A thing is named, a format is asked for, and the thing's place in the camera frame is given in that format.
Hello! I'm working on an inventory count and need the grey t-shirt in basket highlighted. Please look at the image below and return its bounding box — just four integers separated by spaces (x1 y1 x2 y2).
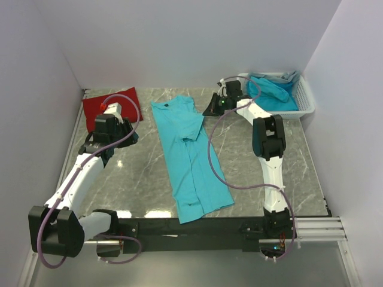
249 71 300 84

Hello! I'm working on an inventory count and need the aluminium frame rail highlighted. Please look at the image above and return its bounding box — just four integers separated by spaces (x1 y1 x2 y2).
84 218 347 245

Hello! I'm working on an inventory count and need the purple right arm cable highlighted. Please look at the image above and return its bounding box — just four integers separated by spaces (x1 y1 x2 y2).
206 76 297 261

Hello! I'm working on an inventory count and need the white plastic laundry basket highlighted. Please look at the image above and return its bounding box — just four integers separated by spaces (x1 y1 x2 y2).
237 72 315 119

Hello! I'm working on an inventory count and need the blue t-shirt in basket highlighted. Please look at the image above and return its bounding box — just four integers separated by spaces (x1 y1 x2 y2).
246 76 299 112

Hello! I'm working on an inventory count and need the folded red t-shirt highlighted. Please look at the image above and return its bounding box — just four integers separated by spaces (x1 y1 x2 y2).
83 87 143 132

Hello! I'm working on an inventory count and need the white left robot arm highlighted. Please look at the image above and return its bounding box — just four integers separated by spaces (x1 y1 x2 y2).
28 114 138 258

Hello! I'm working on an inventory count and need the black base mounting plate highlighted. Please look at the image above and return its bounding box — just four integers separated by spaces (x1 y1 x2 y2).
117 216 296 252

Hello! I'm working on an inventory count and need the light blue t-shirt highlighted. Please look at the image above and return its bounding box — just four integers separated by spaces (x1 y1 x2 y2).
151 95 235 224

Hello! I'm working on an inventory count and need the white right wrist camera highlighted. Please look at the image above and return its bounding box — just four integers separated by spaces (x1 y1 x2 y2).
217 78 227 97

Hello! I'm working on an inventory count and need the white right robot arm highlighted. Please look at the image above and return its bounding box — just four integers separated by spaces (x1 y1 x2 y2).
203 76 288 214

